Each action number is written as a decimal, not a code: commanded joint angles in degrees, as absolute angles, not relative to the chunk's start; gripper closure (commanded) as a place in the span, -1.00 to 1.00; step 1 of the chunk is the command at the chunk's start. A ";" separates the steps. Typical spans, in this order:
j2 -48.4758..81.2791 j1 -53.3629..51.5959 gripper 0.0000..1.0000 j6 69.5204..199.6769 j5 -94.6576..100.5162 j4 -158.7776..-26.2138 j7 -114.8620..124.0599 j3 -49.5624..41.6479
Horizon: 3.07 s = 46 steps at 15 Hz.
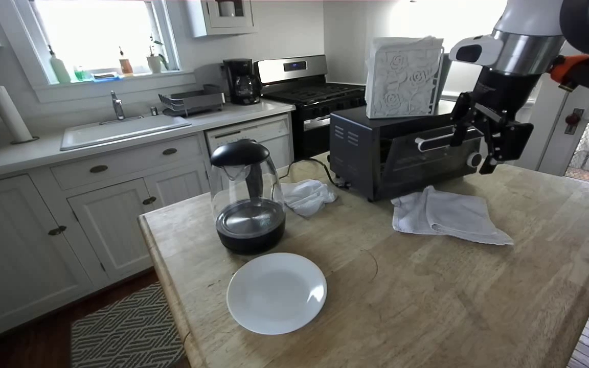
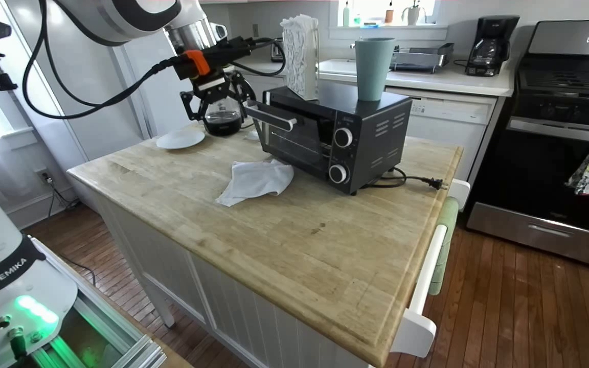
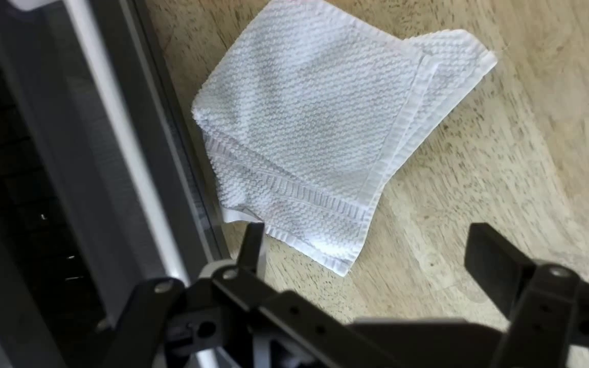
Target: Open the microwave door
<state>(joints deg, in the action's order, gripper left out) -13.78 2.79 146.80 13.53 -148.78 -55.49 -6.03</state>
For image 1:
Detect grey dish rack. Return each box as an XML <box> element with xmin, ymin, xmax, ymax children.
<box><xmin>155</xmin><ymin>81</ymin><xmax>229</xmax><ymax>118</ymax></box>

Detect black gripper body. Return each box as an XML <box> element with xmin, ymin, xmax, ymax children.
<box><xmin>452</xmin><ymin>69</ymin><xmax>535</xmax><ymax>151</ymax></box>

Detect black toaster oven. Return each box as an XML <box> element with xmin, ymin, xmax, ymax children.
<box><xmin>326</xmin><ymin>105</ymin><xmax>495</xmax><ymax>204</ymax></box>

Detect orange soap bottle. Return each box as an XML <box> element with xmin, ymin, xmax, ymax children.
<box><xmin>117</xmin><ymin>48</ymin><xmax>134</xmax><ymax>77</ymax></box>

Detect white paper towel roll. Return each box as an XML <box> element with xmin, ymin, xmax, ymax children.
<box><xmin>0</xmin><ymin>84</ymin><xmax>39</xmax><ymax>146</ymax></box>

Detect green soap bottle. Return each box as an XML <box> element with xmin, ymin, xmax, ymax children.
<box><xmin>46</xmin><ymin>45</ymin><xmax>73</xmax><ymax>88</ymax></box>

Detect pale bottle on sill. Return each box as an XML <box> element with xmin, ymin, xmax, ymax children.
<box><xmin>145</xmin><ymin>36</ymin><xmax>172</xmax><ymax>75</ymax></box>

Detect kitchen window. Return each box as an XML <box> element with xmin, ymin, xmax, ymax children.
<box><xmin>6</xmin><ymin>0</ymin><xmax>181</xmax><ymax>93</ymax></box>

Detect stainless steel gas stove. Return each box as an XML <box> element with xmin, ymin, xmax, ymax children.
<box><xmin>257</xmin><ymin>55</ymin><xmax>368</xmax><ymax>163</ymax></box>

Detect white kitchen sink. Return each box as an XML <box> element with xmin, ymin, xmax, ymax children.
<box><xmin>59</xmin><ymin>112</ymin><xmax>195</xmax><ymax>154</ymax></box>

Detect chrome faucet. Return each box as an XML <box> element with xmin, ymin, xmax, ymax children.
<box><xmin>108</xmin><ymin>90</ymin><xmax>128</xmax><ymax>124</ymax></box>

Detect white exterior door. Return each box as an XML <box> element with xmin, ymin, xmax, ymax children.
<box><xmin>514</xmin><ymin>69</ymin><xmax>589</xmax><ymax>181</ymax></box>

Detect white wall cabinet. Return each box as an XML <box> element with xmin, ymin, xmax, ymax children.
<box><xmin>183</xmin><ymin>0</ymin><xmax>255</xmax><ymax>41</ymax></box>

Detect white dishwasher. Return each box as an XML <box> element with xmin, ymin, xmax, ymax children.
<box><xmin>205</xmin><ymin>112</ymin><xmax>297</xmax><ymax>181</ymax></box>

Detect white kitchen counter cabinets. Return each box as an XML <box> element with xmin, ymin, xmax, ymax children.
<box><xmin>0</xmin><ymin>101</ymin><xmax>298</xmax><ymax>345</ymax></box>

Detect large white cloth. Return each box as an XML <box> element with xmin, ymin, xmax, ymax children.
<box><xmin>391</xmin><ymin>185</ymin><xmax>514</xmax><ymax>247</ymax></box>

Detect black oven power cord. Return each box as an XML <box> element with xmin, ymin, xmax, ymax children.
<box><xmin>286</xmin><ymin>154</ymin><xmax>351</xmax><ymax>190</ymax></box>

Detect black coffee maker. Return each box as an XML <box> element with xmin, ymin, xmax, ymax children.
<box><xmin>220</xmin><ymin>57</ymin><xmax>264</xmax><ymax>107</ymax></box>

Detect white round plate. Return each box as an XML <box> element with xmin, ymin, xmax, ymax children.
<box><xmin>225</xmin><ymin>251</ymin><xmax>328</xmax><ymax>338</ymax></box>

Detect glass oven door with handle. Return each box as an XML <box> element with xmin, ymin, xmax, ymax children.
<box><xmin>380</xmin><ymin>124</ymin><xmax>485</xmax><ymax>201</ymax></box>

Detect glass kettle with black lid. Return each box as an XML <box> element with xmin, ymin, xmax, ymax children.
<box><xmin>209</xmin><ymin>137</ymin><xmax>287</xmax><ymax>255</ymax></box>

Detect black cable with orange connector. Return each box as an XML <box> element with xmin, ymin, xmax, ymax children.
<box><xmin>547</xmin><ymin>53</ymin><xmax>589</xmax><ymax>93</ymax></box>

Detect grey patterned rug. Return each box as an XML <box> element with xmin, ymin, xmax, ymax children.
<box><xmin>69</xmin><ymin>281</ymin><xmax>189</xmax><ymax>368</ymax></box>

